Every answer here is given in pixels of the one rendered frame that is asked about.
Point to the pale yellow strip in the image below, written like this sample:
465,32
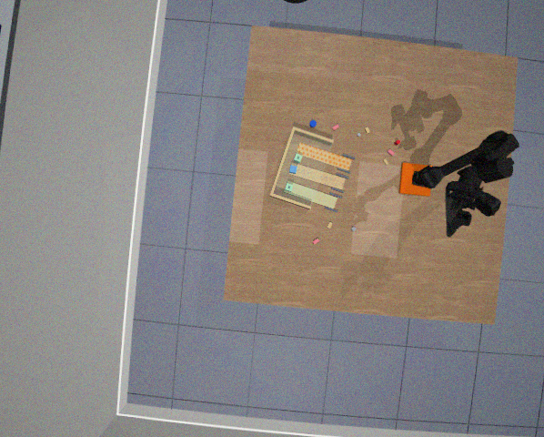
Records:
325,200

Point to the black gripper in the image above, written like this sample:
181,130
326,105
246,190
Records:
462,197

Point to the orange dotted flat strip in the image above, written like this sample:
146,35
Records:
339,161

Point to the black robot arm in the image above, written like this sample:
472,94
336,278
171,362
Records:
489,163

